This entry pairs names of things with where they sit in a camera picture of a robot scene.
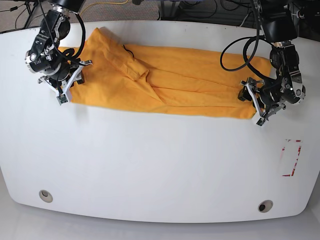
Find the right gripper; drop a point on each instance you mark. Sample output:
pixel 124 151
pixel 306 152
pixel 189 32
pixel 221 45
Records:
pixel 59 74

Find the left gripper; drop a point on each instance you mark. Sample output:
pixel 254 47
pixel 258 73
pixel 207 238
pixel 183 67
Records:
pixel 269 98

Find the orange yellow t-shirt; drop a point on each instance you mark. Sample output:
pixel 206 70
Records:
pixel 160 79

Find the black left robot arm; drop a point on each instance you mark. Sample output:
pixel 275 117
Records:
pixel 279 31

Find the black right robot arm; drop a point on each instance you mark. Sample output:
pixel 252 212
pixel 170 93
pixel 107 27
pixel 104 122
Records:
pixel 55 26

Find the red tape marker rectangle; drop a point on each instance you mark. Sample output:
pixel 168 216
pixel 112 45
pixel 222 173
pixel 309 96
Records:
pixel 289 157

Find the black tripod stand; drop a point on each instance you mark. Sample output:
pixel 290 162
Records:
pixel 30 7

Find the right table grommet hole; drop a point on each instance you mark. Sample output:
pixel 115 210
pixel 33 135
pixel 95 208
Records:
pixel 265 206

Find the table grommet hole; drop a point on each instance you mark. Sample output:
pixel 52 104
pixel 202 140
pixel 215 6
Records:
pixel 45 196
pixel 265 206

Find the left table grommet hole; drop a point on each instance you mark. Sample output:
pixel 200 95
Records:
pixel 45 196

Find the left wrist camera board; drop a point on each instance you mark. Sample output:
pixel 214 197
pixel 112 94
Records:
pixel 261 122

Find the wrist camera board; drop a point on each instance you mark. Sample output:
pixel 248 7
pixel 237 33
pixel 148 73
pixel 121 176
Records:
pixel 62 99
pixel 261 122

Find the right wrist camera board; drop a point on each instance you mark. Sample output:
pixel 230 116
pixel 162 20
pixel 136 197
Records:
pixel 62 99

